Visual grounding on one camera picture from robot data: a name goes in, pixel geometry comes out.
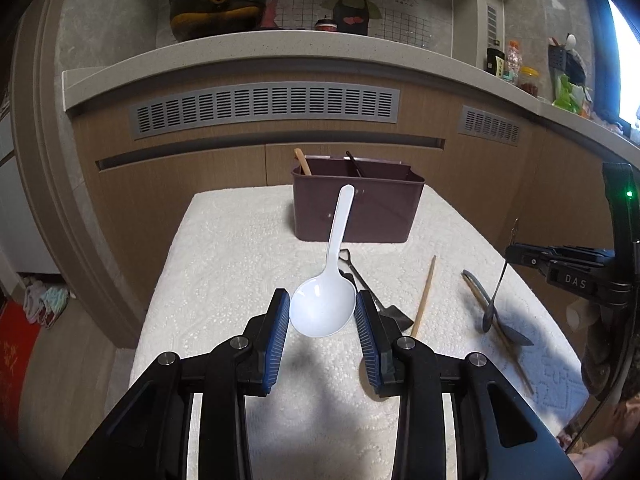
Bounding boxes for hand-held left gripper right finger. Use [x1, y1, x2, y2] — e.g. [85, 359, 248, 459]
[353, 290, 583, 480]

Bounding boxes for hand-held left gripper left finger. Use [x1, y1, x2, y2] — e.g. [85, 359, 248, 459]
[62, 288, 292, 480]

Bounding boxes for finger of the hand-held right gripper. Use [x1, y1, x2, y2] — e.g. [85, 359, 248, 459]
[504, 242, 616, 268]

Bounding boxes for dark shovel-shaped metal spoon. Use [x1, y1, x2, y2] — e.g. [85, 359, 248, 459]
[339, 249, 414, 332]

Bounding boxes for white plastic spoon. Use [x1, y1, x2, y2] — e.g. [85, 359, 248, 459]
[289, 184, 357, 338]

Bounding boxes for wooden chopstick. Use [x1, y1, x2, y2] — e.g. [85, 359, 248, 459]
[467, 280, 535, 397]
[410, 255, 437, 339]

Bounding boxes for thin-handled metal spoon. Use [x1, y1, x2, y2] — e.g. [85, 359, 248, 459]
[481, 217, 521, 333]

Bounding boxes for flat-handled metal spoon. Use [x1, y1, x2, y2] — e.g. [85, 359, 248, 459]
[461, 269, 535, 347]

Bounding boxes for brown plastic utensil holder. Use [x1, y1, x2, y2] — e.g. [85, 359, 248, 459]
[291, 156, 426, 244]

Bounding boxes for person's right hand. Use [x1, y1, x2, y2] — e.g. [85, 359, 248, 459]
[566, 300, 623, 401]

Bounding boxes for white lace tablecloth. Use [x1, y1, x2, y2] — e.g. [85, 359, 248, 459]
[129, 185, 591, 480]

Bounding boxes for short grey vent grille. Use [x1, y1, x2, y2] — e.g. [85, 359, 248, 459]
[459, 105, 523, 147]

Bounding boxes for green packets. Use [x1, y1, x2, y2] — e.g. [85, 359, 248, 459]
[552, 74, 592, 112]

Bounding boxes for clear jar with red contents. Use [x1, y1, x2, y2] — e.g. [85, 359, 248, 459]
[517, 66, 541, 99]

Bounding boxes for window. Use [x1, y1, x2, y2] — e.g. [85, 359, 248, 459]
[606, 0, 640, 122]

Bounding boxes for wooden kitchen cabinet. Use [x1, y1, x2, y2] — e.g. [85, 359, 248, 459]
[12, 75, 640, 361]

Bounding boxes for black knife holder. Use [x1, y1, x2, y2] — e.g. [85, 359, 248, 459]
[547, 35, 587, 87]

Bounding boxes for black packet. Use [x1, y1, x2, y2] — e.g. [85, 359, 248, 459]
[485, 47, 506, 77]

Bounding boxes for person's pink clothing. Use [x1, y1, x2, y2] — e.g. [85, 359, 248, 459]
[562, 395, 640, 480]

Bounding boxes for long grey vent grille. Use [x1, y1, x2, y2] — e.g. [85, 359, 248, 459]
[129, 81, 402, 139]

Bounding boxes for pile of cloths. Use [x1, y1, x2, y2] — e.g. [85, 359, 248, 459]
[22, 280, 71, 329]

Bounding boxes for red floor mat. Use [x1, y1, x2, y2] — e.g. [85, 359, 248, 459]
[0, 300, 47, 413]

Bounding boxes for grey stone countertop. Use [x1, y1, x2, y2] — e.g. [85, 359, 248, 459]
[62, 30, 640, 161]

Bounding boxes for black wok with yellow handle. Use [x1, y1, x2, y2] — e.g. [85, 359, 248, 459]
[169, 0, 271, 42]

